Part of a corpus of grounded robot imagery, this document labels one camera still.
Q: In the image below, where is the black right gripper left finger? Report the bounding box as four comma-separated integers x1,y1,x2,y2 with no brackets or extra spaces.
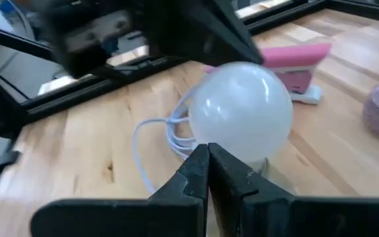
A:
30,144,210,237

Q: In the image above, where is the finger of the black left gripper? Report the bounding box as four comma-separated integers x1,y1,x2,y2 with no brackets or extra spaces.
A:
143,0,265,67

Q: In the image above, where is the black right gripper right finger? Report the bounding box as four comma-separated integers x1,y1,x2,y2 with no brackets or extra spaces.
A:
208,142,379,237

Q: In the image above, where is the white light bulb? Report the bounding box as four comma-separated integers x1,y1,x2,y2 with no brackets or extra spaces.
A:
188,61,294,165

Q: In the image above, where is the pink stapler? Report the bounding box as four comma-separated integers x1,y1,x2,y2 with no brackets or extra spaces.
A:
203,42,333,106

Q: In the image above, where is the white lamp cable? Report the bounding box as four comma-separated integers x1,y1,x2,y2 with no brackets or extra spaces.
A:
131,86,199,195

